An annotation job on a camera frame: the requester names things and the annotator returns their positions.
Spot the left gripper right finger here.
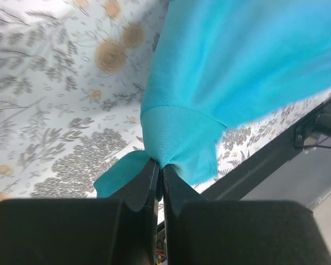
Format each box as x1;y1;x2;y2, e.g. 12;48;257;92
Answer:
162;165;331;264

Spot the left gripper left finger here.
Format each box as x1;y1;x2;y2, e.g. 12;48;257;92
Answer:
0;160;159;264

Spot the teal t shirt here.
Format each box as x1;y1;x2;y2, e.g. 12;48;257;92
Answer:
94;1;331;198

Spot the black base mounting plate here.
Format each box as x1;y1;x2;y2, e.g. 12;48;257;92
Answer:
200;99;331;201

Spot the floral patterned table mat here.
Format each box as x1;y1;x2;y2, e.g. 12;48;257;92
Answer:
0;1;331;199

